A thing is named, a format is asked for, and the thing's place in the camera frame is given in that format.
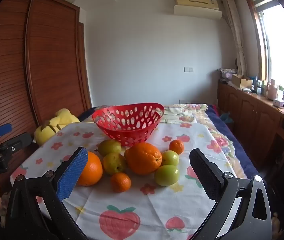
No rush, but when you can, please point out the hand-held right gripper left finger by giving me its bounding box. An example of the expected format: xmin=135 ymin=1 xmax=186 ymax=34
xmin=5 ymin=146 xmax=89 ymax=240

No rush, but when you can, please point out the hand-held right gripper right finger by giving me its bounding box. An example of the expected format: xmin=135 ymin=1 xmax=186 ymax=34
xmin=189 ymin=148 xmax=272 ymax=240

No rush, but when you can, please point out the small green apple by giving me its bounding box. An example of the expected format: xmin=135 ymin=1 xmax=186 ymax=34
xmin=154 ymin=164 xmax=180 ymax=187
xmin=161 ymin=150 xmax=180 ymax=167

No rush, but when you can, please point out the red perforated plastic basket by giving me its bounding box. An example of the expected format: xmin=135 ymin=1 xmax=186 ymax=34
xmin=92 ymin=102 xmax=165 ymax=147

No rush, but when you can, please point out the yellow plush toy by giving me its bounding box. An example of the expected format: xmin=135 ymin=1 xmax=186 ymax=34
xmin=34 ymin=108 xmax=81 ymax=146

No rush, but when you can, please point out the small mandarin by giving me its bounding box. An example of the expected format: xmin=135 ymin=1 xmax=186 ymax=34
xmin=169 ymin=139 xmax=185 ymax=155
xmin=110 ymin=172 xmax=132 ymax=193

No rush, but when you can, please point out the yellow-green pear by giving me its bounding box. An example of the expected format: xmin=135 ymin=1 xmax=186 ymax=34
xmin=102 ymin=152 xmax=127 ymax=176
xmin=98 ymin=139 xmax=122 ymax=157

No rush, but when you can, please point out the white strawberry print cloth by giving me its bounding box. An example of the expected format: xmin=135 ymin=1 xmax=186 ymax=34
xmin=10 ymin=122 xmax=247 ymax=240

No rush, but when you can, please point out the long wooden cabinet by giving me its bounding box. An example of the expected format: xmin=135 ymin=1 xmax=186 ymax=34
xmin=217 ymin=81 xmax=284 ymax=180

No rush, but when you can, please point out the brown wooden wardrobe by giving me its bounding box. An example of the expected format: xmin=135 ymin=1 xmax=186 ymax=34
xmin=0 ymin=0 xmax=92 ymax=155

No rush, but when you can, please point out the open cardboard box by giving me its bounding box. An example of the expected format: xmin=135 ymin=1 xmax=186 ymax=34
xmin=232 ymin=74 xmax=253 ymax=88

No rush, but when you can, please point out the pile of packaged goods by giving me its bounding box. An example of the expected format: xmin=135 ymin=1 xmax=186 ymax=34
xmin=219 ymin=68 xmax=237 ymax=80

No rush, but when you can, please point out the patterned beige curtain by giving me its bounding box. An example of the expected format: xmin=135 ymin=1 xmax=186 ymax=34
xmin=222 ymin=0 xmax=247 ymax=77

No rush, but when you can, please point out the wooden framed window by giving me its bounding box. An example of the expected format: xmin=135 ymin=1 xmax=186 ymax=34
xmin=247 ymin=0 xmax=284 ymax=95

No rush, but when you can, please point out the wall air conditioner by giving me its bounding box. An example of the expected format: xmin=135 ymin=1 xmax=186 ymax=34
xmin=173 ymin=0 xmax=223 ymax=20

